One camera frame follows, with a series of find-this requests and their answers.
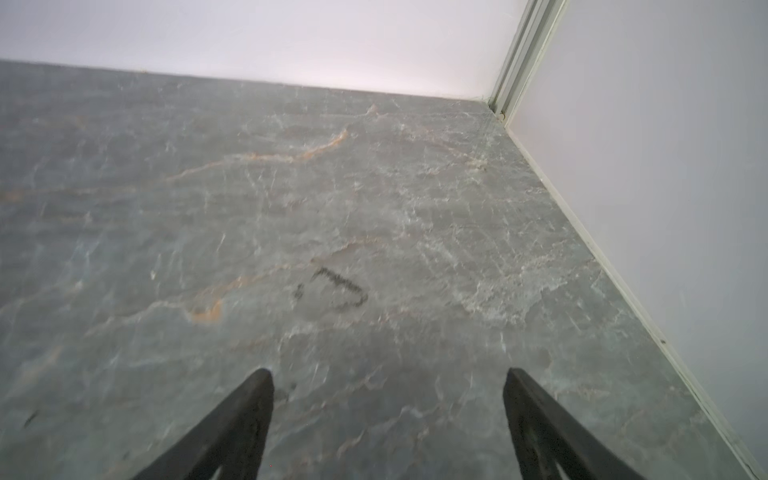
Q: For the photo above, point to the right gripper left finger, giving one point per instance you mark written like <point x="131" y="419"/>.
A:
<point x="228" y="443"/>

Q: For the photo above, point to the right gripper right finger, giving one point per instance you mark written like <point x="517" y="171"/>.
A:
<point x="549" y="442"/>

